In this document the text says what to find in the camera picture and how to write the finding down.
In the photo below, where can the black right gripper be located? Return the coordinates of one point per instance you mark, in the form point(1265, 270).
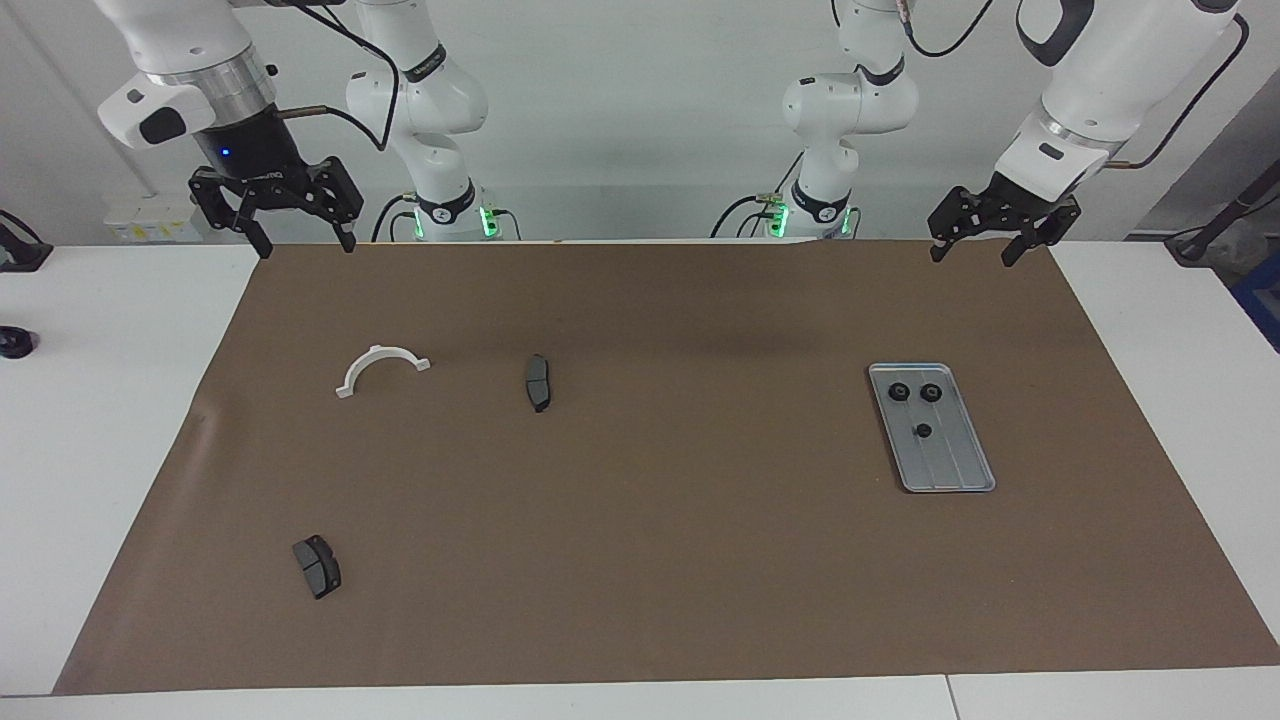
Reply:
point(250, 150)

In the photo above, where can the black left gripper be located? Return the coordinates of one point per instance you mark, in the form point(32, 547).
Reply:
point(1010, 205)

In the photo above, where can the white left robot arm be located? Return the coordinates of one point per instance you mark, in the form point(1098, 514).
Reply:
point(1100, 70)

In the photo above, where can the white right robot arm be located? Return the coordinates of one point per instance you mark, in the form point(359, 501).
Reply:
point(180, 30)

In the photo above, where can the silver metal tray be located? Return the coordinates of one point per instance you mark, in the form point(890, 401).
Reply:
point(945, 460)

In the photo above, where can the black stand pole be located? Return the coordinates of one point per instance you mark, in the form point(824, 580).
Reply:
point(1190, 248)

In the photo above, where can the black table clamp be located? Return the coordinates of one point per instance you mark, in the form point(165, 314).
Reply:
point(20, 255)

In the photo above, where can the dark grey brake pad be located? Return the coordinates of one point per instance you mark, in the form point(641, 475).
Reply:
point(537, 385)
point(318, 568)

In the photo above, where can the blue box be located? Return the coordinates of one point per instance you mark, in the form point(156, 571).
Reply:
point(1265, 300)

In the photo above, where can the black round knob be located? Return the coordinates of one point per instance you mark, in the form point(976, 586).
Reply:
point(15, 343)

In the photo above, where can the brown paper mat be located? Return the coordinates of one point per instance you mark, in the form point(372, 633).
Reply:
point(640, 560)

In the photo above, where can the white curved plastic bracket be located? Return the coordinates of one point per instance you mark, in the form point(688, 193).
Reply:
point(378, 352)

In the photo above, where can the white wall socket box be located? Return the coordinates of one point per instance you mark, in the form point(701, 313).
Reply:
point(150, 212)

